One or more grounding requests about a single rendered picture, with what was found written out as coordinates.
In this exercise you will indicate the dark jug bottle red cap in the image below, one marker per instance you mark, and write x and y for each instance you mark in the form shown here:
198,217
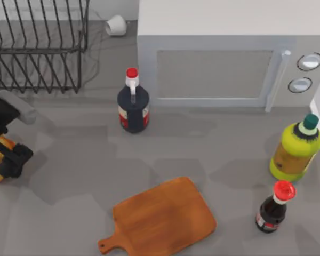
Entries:
133,114

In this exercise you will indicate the white cup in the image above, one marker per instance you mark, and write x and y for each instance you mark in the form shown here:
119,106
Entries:
116,25

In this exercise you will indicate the wooden cutting board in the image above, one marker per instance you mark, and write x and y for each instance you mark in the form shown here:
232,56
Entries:
165,218

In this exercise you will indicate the microwave oven door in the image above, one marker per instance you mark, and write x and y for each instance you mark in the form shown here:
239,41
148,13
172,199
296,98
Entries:
213,74

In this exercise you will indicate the pale microwave oven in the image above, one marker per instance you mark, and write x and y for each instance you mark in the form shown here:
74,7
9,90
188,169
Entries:
216,18

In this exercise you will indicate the small dark bottle red cap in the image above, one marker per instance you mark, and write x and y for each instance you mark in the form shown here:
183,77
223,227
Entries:
273,213

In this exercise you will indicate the green bottle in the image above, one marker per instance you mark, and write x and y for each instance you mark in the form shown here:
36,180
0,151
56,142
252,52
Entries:
296,152

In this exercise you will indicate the small microwave knob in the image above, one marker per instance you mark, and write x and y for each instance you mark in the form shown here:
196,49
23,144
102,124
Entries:
300,84

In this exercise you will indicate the large microwave knob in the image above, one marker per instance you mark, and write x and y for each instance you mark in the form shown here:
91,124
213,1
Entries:
310,62

